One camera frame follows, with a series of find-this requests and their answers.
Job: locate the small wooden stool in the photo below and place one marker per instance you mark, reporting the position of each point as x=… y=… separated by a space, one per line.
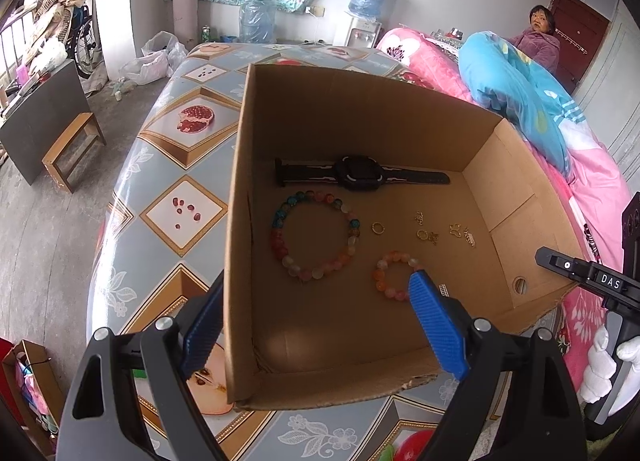
x=65 y=154

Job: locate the pile of clothes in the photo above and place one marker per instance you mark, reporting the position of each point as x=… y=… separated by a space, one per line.
x=71 y=22

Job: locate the red paper bag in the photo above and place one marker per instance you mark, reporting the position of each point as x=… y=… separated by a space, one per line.
x=5 y=386

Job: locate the white gloved right hand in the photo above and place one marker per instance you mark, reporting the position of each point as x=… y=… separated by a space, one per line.
x=596 y=382

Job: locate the empty water jug on floor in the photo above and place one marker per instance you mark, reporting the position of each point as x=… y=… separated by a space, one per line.
x=257 y=22

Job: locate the fruit pattern table cover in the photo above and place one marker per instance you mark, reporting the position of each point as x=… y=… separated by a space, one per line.
x=166 y=231

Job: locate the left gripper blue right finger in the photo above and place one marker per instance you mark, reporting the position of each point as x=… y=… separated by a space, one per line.
x=541 y=419

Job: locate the blue patterned quilt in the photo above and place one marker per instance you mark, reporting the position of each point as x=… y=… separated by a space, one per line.
x=504 y=80

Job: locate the white wardrobe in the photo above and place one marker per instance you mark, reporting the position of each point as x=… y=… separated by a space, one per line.
x=609 y=94

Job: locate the dark red door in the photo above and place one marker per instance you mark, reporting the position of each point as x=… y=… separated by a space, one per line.
x=580 y=30

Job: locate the pink strap digital watch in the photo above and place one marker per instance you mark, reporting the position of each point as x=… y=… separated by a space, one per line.
x=355 y=173

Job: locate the white water dispenser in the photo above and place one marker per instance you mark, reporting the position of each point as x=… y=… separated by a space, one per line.
x=361 y=33

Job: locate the woman in purple pyjamas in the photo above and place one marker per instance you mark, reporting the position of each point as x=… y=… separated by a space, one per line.
x=538 y=41

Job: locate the white plastic bags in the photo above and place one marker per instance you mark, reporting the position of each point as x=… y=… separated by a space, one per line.
x=161 y=56

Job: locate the grey cabinet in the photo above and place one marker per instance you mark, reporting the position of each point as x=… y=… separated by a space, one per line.
x=37 y=120

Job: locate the brown cardboard box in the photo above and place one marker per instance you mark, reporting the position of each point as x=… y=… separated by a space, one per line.
x=496 y=214

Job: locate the metal balcony railing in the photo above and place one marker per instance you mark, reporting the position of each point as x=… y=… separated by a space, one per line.
x=21 y=41

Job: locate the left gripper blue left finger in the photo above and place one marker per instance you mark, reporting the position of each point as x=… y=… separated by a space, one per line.
x=102 y=419

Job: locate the pink floral quilt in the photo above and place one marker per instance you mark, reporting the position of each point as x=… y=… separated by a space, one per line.
x=595 y=194

